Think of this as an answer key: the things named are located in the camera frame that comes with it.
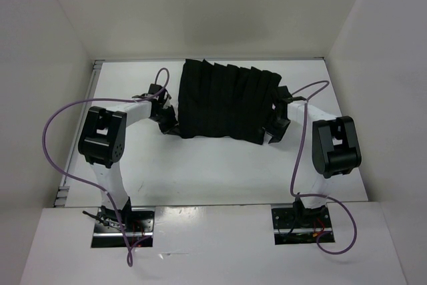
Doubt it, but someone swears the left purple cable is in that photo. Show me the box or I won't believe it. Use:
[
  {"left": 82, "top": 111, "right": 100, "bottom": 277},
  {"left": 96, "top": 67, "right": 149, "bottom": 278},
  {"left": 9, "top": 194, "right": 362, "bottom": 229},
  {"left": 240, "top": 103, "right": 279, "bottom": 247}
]
[{"left": 41, "top": 67, "right": 170, "bottom": 268}]

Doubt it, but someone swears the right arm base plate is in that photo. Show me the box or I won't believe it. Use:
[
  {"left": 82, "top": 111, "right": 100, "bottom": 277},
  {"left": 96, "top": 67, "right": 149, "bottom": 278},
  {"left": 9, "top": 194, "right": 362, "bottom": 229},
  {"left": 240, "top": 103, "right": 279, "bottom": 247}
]
[{"left": 271, "top": 206, "right": 335, "bottom": 245}]

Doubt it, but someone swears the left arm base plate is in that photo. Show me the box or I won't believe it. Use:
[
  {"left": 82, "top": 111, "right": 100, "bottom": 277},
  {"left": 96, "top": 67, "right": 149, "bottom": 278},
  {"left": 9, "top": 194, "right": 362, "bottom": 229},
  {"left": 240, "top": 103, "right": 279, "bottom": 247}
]
[{"left": 91, "top": 208, "right": 155, "bottom": 248}]

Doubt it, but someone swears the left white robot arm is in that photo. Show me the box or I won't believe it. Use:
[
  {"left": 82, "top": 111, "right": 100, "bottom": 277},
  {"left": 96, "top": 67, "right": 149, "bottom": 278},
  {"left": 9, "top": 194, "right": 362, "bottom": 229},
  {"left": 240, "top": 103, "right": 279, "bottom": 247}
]
[{"left": 78, "top": 83, "right": 177, "bottom": 232}]

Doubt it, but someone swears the aluminium table edge rail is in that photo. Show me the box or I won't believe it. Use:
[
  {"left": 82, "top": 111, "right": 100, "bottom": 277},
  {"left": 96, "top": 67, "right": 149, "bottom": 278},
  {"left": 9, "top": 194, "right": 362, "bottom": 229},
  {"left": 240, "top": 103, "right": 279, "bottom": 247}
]
[{"left": 53, "top": 59, "right": 104, "bottom": 208}]

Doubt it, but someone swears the purple cable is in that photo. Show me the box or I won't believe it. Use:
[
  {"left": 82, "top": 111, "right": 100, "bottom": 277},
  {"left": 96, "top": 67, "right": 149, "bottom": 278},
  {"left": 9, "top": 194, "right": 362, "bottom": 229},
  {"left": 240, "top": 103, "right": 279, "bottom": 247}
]
[
  {"left": 289, "top": 80, "right": 358, "bottom": 255},
  {"left": 41, "top": 67, "right": 170, "bottom": 268}
]

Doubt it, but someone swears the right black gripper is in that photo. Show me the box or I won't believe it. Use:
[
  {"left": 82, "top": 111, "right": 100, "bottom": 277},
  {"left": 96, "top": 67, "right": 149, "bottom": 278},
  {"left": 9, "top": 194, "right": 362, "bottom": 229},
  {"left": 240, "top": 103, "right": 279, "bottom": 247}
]
[{"left": 258, "top": 107, "right": 292, "bottom": 144}]

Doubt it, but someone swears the black pleated skirt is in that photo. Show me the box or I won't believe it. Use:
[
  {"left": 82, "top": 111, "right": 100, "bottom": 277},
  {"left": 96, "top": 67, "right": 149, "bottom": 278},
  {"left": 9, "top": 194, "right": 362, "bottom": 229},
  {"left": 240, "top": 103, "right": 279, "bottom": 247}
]
[{"left": 177, "top": 59, "right": 282, "bottom": 145}]

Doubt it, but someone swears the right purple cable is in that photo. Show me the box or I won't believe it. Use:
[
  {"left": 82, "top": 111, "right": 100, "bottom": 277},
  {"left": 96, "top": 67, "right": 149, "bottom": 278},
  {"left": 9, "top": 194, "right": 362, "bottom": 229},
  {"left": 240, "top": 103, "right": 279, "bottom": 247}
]
[{"left": 289, "top": 80, "right": 358, "bottom": 255}]

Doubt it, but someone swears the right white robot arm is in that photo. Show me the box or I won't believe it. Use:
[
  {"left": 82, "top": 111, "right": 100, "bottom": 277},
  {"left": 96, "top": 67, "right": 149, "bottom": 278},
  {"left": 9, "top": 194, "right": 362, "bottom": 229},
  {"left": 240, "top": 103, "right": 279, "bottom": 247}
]
[{"left": 266, "top": 86, "right": 362, "bottom": 227}]

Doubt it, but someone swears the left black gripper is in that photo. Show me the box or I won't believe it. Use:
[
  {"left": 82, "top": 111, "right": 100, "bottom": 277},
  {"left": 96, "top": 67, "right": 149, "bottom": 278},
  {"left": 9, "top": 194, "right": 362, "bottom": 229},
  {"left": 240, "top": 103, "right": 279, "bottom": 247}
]
[{"left": 151, "top": 105, "right": 183, "bottom": 136}]

